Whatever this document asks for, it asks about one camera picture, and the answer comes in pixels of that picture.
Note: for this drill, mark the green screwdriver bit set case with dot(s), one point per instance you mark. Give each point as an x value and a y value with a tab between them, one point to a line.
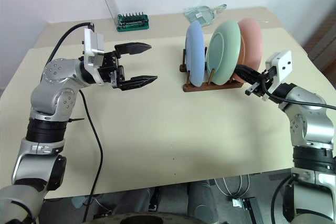
132	23

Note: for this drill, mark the pink plate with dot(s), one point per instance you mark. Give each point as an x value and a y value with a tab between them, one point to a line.
252	43

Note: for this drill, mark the clear plastic strip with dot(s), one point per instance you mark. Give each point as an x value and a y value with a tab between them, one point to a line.
264	20

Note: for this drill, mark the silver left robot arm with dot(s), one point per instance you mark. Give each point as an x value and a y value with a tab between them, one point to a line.
52	95

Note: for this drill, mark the black metal bar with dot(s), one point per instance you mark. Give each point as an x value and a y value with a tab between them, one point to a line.
249	208

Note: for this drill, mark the wooden dish rack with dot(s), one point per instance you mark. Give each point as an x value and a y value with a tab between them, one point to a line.
210	87

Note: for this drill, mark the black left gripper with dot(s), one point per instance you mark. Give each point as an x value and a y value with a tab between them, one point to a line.
110	69

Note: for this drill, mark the blue plate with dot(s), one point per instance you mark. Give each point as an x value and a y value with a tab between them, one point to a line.
195	56

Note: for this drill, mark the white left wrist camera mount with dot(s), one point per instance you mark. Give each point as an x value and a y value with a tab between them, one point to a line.
90	43

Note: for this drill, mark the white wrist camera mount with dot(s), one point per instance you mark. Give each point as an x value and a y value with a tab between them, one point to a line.
90	43
284	64

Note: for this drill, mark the green plate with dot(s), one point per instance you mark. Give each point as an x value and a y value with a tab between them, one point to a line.
223	58

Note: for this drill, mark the metal bracket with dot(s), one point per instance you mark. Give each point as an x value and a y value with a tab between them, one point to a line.
237	203

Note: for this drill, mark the clear plastic bag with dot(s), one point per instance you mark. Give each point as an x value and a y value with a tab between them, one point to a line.
202	15

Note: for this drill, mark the dark rounded disc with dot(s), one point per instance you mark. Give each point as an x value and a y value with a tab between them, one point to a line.
152	218

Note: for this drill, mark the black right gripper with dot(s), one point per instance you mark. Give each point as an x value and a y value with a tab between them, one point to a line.
262	86

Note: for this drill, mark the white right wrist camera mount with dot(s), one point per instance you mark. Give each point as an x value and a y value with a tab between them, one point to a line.
284	64

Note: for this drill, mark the grey cylindrical leg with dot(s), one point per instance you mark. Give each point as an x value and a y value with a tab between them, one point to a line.
203	200

